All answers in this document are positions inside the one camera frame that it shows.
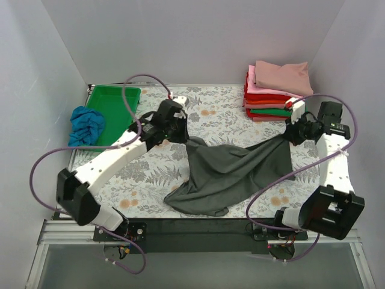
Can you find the bottom pink folded shirt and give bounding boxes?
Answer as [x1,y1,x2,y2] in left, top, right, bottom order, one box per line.
[251,116,287,122]

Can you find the dusty pink folded shirt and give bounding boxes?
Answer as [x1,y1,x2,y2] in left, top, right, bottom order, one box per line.
[254,60,313,96]

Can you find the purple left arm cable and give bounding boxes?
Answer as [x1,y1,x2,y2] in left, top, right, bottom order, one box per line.
[29,73,175,275]

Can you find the crumpled blue t shirt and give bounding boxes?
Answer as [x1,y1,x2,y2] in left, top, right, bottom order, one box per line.
[68,106,105,148]

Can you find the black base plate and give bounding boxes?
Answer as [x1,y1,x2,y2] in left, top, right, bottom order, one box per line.
[93,218,308,254]

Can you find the aluminium frame rail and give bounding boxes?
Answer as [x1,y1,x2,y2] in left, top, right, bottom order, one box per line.
[26,220,375,288]

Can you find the orange folded shirt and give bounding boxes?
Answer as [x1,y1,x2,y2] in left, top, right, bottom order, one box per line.
[243,99,295,109]

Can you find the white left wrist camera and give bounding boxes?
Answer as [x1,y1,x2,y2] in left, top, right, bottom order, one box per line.
[171,96,188,119]

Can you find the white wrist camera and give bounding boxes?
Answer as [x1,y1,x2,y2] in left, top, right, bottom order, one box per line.
[171,96,188,119]
[285,98,306,124]

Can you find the light pink folded shirt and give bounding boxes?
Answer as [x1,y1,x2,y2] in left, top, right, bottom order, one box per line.
[245,65,303,99]

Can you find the floral table mat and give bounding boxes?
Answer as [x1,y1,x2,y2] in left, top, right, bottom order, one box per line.
[58,85,339,219]

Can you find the green folded shirt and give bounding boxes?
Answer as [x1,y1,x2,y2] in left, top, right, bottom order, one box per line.
[246,108,291,118]

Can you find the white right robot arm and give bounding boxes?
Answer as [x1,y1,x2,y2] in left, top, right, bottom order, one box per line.
[272,99,365,240]

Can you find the dark grey t shirt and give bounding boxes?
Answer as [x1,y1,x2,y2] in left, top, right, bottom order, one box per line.
[164,135,292,217]

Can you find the salmon folded shirt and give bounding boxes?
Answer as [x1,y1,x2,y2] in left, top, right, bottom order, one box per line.
[242,101,289,110]

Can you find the green plastic tray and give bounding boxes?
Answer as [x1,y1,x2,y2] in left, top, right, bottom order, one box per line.
[84,85,133,152]

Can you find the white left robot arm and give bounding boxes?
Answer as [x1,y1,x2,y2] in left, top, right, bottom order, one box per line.
[57,96,189,241]

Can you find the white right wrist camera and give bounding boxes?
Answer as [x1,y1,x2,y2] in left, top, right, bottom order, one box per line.
[285,98,306,124]

